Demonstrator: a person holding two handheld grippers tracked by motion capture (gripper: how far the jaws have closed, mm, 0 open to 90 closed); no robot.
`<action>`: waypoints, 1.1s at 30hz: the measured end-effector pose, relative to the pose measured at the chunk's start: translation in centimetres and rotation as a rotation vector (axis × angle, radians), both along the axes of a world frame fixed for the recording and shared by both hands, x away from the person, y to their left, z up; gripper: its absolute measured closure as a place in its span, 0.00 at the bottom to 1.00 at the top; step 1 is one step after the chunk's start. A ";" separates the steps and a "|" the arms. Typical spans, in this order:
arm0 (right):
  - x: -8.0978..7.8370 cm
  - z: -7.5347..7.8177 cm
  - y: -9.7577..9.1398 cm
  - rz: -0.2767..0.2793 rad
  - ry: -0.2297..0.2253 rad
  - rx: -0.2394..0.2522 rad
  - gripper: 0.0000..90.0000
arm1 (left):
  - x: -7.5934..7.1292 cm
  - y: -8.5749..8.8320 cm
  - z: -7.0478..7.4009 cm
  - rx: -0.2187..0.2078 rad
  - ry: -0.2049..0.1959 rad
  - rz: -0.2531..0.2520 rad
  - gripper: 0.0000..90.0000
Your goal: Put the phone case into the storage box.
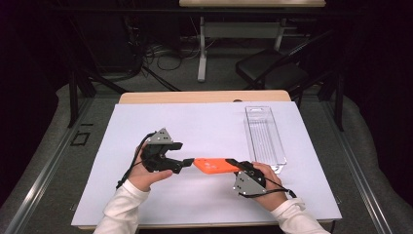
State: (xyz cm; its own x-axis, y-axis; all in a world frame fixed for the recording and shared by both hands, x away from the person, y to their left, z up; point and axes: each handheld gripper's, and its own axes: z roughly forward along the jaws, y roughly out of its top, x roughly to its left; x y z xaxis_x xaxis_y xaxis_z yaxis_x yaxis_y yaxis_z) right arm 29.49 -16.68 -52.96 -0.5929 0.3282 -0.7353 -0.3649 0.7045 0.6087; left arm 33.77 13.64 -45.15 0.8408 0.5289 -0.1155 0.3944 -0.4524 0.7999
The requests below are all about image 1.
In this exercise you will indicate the person's right hand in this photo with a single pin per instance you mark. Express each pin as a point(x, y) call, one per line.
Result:
point(272, 182)

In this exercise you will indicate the wooden desk with white legs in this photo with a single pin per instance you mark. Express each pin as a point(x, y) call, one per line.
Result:
point(250, 3)

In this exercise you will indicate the aluminium floor rail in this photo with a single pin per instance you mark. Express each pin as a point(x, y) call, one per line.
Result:
point(42, 175)
point(360, 182)

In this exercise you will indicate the black folding chair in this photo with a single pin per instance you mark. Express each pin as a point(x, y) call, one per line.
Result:
point(276, 70)

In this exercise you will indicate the orange phone case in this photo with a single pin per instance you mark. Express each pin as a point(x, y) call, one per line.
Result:
point(212, 165)

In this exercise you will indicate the black metal stand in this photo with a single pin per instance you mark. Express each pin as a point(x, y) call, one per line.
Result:
point(74, 97)

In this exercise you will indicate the clear plastic storage bin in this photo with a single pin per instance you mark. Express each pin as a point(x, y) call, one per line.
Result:
point(264, 136)

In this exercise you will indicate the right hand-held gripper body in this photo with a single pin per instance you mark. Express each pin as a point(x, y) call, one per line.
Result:
point(250, 182)

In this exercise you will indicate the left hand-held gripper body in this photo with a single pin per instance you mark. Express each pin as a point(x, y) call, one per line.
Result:
point(156, 156)

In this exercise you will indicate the person's left hand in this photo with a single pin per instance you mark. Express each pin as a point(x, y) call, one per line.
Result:
point(142, 177)

